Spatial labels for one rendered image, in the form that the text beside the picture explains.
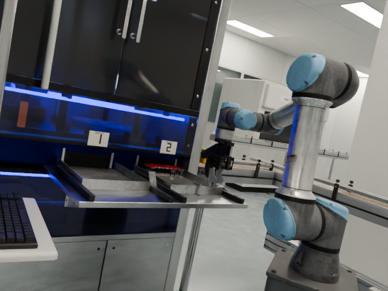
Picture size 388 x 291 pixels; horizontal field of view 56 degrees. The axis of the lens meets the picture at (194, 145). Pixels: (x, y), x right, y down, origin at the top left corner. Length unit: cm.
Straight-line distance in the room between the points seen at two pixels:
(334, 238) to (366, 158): 161
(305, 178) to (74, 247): 101
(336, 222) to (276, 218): 19
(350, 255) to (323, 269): 164
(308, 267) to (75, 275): 98
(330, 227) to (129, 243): 95
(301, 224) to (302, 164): 17
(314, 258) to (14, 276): 111
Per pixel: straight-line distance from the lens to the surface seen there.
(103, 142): 155
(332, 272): 121
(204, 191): 150
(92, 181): 129
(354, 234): 278
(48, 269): 166
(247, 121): 135
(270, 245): 244
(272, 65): 867
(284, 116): 135
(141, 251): 180
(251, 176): 222
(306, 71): 106
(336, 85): 110
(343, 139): 1055
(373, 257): 273
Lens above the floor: 121
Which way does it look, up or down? 5 degrees down
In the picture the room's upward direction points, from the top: 11 degrees clockwise
